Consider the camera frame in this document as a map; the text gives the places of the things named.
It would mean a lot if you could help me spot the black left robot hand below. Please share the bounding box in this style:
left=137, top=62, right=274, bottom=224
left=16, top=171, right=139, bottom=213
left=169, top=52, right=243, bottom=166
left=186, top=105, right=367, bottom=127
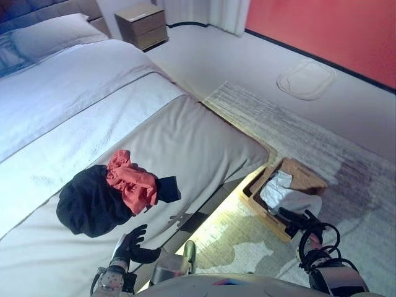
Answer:
left=113, top=224, right=161, bottom=265

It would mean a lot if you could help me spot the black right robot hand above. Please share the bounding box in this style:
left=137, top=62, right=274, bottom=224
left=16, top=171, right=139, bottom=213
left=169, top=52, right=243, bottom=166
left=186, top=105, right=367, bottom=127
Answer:
left=278, top=207, right=325, bottom=241

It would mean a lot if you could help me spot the white garment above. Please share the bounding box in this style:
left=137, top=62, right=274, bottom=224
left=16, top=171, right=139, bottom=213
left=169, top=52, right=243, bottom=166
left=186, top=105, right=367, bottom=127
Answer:
left=259, top=170, right=322, bottom=217

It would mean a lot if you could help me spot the black garment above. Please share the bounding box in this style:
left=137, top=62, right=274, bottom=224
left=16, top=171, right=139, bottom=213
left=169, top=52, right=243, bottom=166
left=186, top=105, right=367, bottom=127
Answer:
left=56, top=165, right=182, bottom=238

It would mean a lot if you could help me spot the red garment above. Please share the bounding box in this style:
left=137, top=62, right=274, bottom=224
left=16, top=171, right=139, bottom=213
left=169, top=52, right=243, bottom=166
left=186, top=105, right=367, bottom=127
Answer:
left=105, top=150, right=159, bottom=215

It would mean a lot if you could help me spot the woven wicker basket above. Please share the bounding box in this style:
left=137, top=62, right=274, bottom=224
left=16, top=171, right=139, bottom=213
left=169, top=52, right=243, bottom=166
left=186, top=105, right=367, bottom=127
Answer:
left=241, top=157, right=329, bottom=244

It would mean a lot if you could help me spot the silver left robot leg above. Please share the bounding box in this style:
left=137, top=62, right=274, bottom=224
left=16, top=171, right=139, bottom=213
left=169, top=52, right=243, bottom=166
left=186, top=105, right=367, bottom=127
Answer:
left=151, top=240, right=197, bottom=285

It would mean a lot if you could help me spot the grey streaked rug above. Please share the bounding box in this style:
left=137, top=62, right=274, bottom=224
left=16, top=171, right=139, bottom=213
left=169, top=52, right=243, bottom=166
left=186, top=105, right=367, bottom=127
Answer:
left=176, top=80, right=396, bottom=297

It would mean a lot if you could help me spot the grey robot torso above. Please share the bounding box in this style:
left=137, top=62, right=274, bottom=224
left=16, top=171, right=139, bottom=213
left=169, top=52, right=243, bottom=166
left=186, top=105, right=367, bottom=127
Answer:
left=132, top=272, right=313, bottom=297

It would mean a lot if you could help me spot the beige bedspread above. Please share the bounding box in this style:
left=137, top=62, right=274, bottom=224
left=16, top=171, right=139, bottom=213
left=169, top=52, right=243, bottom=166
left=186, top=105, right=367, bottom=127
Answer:
left=0, top=94, right=270, bottom=297

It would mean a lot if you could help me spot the white textured sheet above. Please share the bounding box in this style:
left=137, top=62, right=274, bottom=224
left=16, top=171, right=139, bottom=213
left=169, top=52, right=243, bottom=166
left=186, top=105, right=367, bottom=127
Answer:
left=0, top=72, right=189, bottom=214

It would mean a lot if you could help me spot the white oval floor mat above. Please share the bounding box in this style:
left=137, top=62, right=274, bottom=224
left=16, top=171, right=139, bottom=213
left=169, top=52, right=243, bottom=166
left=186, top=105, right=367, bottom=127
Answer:
left=277, top=60, right=337, bottom=101

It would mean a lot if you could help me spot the white duvet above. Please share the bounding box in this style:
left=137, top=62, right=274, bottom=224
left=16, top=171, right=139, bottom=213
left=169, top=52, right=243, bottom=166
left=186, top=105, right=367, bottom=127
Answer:
left=0, top=38, right=155, bottom=161

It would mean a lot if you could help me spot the wooden two-drawer nightstand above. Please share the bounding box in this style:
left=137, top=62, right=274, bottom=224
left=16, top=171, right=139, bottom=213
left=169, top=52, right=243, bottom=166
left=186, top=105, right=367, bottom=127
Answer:
left=114, top=2, right=170, bottom=52

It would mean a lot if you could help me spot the white pleated curtain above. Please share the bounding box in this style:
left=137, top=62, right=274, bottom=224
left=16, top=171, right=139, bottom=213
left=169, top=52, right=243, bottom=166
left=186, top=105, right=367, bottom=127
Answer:
left=160, top=0, right=251, bottom=38

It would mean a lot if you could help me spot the beige pillow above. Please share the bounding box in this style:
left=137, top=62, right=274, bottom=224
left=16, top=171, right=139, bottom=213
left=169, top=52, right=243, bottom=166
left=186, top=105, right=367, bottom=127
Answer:
left=11, top=12, right=109, bottom=59

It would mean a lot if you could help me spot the grey line-patterned cushion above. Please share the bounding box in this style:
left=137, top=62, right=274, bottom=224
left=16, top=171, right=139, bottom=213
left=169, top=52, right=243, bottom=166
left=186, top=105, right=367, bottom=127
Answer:
left=0, top=30, right=32, bottom=77

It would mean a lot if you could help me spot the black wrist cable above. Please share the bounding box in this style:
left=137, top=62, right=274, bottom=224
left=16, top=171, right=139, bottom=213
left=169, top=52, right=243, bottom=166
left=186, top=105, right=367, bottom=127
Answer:
left=298, top=222, right=341, bottom=270

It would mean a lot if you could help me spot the black floor cable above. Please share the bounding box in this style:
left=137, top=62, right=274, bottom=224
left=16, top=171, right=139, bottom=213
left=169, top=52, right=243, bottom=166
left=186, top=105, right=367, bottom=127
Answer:
left=165, top=20, right=208, bottom=29

